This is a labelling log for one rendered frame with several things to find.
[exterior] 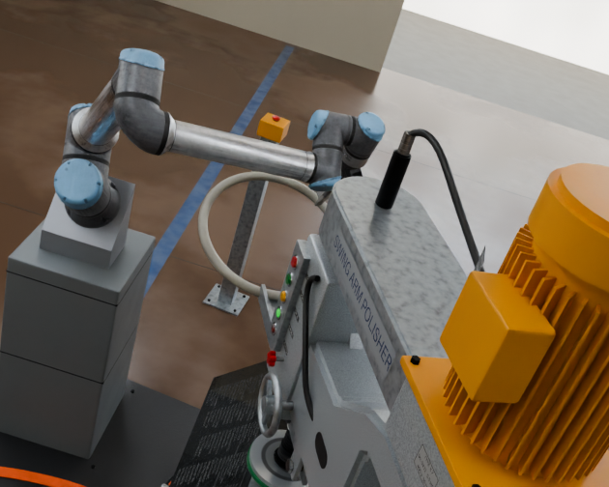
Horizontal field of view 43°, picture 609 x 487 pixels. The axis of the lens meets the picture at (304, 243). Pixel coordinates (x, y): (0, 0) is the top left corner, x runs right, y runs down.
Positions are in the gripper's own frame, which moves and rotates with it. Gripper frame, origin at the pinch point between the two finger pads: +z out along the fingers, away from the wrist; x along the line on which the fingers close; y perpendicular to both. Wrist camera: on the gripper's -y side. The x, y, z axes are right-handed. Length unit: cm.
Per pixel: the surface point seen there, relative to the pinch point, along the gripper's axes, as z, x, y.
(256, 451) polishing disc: 9, 66, -56
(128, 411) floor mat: 133, 51, 5
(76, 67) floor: 281, -102, 320
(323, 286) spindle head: -54, 61, -42
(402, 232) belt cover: -71, 48, -44
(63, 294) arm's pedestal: 56, 75, 31
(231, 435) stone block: 32, 60, -44
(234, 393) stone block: 45, 46, -31
